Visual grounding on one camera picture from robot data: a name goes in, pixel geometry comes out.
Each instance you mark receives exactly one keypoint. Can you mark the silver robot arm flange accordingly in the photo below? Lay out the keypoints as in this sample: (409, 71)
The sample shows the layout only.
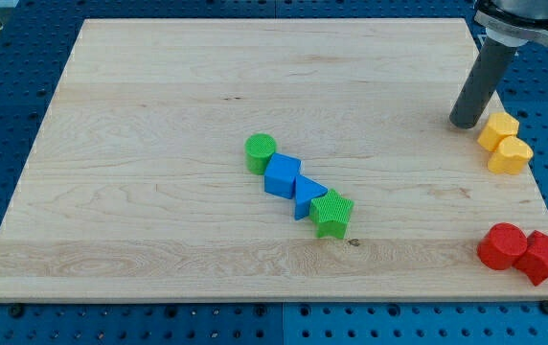
(514, 22)

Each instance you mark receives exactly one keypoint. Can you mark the light wooden board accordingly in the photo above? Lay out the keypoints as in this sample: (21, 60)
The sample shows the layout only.
(136, 189)

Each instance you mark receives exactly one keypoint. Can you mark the yellow hexagon block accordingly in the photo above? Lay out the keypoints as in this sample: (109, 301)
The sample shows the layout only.
(499, 126)

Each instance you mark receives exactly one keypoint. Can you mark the blue cube block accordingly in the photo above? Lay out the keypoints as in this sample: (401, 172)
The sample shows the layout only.
(280, 175)

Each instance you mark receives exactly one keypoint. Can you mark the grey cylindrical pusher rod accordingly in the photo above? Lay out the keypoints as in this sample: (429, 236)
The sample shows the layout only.
(486, 72)

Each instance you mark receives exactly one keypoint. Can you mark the red cylinder block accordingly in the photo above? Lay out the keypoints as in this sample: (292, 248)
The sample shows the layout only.
(502, 246)

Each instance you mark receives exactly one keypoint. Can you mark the yellow heart block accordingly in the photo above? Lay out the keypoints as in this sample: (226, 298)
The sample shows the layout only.
(511, 156)

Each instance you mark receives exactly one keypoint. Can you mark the green cylinder block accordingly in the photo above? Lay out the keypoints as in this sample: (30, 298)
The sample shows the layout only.
(259, 149)

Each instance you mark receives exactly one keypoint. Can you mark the green star block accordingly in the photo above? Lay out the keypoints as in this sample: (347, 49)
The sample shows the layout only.
(331, 214)

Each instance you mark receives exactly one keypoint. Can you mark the blue triangle block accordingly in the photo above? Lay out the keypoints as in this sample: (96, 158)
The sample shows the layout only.
(306, 190)

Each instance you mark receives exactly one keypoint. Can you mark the red star block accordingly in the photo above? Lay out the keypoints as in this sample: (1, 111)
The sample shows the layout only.
(534, 261)

